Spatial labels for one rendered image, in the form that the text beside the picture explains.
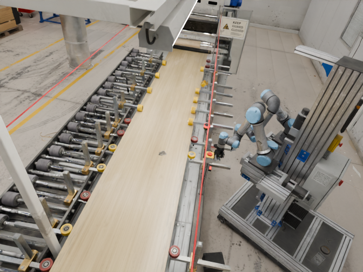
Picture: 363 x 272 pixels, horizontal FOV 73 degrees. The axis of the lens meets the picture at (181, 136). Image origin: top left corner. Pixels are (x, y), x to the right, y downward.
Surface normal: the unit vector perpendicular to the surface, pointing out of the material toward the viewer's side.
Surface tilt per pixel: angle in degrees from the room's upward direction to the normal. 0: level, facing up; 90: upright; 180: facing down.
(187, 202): 0
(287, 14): 90
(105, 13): 90
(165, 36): 90
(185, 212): 0
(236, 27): 90
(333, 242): 0
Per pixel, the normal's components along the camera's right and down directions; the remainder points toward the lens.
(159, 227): 0.10, -0.76
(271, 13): -0.22, 0.61
